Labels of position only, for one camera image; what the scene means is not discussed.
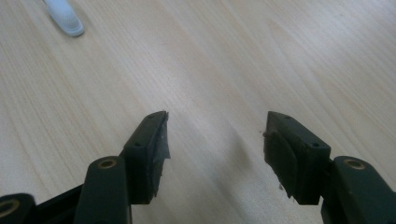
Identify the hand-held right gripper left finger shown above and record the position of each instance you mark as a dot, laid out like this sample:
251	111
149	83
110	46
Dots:
144	161

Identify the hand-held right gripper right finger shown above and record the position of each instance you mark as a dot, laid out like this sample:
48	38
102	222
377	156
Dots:
306	161

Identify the white plastic object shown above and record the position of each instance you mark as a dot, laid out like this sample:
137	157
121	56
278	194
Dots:
64	16

